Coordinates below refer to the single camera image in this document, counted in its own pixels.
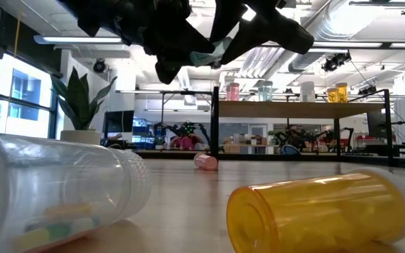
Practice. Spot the large clear pill bottle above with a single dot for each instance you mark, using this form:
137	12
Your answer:
65	182

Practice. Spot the orange pill bottle white cap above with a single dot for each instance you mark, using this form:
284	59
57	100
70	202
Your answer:
311	211
342	93
330	96

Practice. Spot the black ceiling track light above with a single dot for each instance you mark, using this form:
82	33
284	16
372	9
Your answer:
334	62

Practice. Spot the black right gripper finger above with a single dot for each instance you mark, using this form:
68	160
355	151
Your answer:
227	17
276	31

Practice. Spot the person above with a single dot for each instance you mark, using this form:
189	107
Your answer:
294	137
186	143

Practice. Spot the linear ceiling light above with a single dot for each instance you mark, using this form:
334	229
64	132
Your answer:
83	39

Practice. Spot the black aluminium table frame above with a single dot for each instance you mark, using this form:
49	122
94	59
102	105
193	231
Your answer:
174	154

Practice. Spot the clear bottle blue pills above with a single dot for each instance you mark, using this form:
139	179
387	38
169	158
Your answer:
308	92

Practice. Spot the cardboard boxes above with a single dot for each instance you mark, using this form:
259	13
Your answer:
236	147

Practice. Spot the wooden shelf black frame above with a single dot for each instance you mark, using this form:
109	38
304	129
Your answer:
294	109

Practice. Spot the green snake plant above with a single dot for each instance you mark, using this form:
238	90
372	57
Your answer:
77	105

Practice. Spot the teal pill bottle white cap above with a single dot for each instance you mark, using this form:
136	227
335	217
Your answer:
267	92
260	95
209	52

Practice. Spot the blue black bag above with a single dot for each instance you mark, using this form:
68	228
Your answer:
290	150

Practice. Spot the black round overhead camera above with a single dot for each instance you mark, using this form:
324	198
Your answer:
99	66

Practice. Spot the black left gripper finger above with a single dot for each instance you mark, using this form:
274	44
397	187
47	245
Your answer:
174	40
169	68

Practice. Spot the black monitor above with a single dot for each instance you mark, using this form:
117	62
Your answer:
118	121

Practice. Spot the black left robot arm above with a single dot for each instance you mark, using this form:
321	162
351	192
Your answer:
72	8

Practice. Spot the white plant pot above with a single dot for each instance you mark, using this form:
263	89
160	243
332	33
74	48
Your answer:
81	138

